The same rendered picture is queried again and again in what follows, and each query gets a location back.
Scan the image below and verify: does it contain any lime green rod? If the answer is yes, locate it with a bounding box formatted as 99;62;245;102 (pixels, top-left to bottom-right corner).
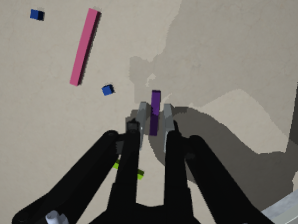
113;159;144;180

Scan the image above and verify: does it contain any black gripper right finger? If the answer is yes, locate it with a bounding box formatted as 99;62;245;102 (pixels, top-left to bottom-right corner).
162;104;275;224

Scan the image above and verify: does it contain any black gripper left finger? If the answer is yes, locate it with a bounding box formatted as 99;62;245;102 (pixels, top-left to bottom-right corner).
12;102;147;224

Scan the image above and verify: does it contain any pink rod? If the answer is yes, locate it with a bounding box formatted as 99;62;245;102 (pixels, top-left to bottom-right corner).
70;8;101;86

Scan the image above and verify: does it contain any purple rod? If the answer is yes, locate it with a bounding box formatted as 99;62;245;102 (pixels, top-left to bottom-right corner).
149;90;160;136

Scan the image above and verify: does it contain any small blue cube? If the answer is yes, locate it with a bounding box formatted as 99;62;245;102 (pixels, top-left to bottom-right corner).
102;84;114;96
30;9;44;20

